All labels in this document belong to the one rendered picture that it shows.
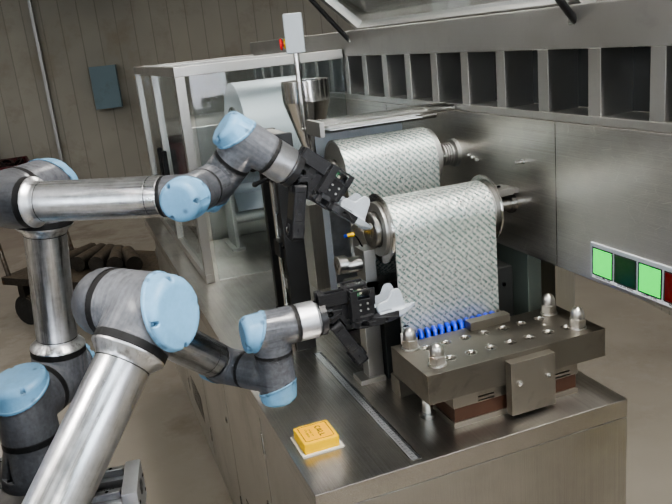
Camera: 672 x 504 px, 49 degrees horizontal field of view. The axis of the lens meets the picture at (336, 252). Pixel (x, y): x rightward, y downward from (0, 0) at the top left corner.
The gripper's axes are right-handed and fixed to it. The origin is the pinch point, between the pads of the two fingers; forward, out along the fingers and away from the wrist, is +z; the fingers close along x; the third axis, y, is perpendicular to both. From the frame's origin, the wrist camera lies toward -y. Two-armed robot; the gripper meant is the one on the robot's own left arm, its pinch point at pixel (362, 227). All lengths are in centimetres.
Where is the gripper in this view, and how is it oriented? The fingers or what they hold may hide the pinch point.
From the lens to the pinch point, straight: 150.1
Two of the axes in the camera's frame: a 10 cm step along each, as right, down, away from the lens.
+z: 7.8, 4.7, 4.2
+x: -3.5, -2.3, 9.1
